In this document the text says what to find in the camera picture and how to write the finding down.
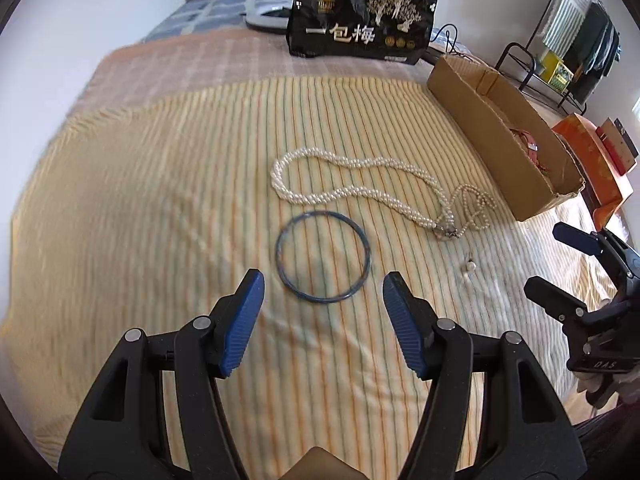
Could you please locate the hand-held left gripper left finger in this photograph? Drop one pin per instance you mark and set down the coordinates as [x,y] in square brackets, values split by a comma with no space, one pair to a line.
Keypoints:
[242,330]

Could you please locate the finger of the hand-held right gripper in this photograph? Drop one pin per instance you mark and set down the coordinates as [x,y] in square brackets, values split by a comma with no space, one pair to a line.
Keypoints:
[547,296]
[575,236]

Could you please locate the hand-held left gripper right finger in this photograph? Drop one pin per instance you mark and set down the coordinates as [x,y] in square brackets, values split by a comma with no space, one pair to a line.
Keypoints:
[405,325]

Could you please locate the dark thin bangle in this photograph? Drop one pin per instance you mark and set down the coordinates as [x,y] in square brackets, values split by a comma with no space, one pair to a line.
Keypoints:
[280,260]

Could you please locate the cardboard box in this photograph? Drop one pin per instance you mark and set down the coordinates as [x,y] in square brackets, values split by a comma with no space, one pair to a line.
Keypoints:
[490,160]

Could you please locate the person's right hand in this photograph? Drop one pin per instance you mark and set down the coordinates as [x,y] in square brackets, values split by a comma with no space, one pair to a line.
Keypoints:
[602,385]

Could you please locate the orange cloth covered furniture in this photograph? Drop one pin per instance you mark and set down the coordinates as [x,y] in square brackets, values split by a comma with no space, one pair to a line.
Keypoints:
[600,170]

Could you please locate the pearl earring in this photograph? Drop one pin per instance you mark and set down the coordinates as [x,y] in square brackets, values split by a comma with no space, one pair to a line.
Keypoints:
[469,265]

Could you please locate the flat brown box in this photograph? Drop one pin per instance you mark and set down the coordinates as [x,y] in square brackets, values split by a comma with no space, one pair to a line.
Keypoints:
[617,142]

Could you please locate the person's dark clothing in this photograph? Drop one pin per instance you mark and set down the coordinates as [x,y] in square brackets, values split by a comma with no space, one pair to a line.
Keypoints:
[610,445]

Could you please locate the yellow striped blanket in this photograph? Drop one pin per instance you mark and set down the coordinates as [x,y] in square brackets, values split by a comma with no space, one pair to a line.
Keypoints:
[150,210]

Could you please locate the yellow plastic crate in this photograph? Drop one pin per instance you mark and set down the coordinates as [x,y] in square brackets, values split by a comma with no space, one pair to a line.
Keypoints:
[557,72]

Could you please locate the dark hanging clothes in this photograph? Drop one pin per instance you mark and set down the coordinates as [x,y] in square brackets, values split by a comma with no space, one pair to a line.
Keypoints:
[597,45]

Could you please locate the black metal clothes rack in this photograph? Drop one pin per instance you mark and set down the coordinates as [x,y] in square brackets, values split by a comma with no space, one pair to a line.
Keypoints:
[515,52]

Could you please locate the striped hanging cloth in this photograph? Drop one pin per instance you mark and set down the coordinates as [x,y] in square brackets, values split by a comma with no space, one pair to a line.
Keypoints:
[570,10]

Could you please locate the pink checkered blanket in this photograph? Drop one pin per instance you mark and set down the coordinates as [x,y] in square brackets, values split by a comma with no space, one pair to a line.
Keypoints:
[200,65]

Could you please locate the black printed packet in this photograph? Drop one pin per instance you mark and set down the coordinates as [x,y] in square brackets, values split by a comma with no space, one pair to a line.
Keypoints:
[360,25]

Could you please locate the blue patterned bed sheet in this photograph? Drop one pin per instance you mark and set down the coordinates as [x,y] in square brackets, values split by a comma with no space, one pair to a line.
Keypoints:
[200,15]

